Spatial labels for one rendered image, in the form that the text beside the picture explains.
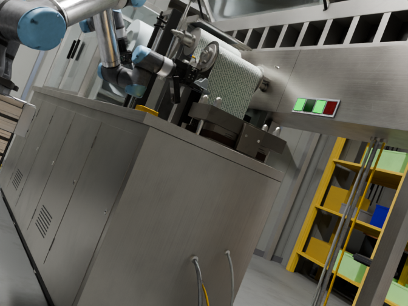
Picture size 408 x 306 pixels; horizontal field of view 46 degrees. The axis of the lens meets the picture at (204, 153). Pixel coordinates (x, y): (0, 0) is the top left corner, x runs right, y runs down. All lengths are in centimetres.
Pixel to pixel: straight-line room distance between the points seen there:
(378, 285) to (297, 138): 488
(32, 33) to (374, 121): 111
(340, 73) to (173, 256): 94
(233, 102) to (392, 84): 70
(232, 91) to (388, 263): 94
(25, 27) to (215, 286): 119
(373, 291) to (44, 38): 129
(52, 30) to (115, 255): 80
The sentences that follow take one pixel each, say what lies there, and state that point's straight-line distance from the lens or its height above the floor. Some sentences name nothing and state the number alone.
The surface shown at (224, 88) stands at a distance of 210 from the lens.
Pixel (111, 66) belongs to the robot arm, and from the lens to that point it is 194.
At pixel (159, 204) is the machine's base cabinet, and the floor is 61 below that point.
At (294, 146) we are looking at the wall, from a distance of 649.
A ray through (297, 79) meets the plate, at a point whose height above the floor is 130.
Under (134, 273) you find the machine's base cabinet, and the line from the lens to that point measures 180.
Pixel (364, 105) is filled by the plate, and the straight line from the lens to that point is 179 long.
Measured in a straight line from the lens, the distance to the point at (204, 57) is 211.
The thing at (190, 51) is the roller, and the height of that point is 128.
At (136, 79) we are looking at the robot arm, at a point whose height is 102.
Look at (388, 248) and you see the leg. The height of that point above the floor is 78.
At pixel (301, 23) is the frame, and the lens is 234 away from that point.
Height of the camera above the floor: 79
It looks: 2 degrees up
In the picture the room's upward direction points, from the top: 22 degrees clockwise
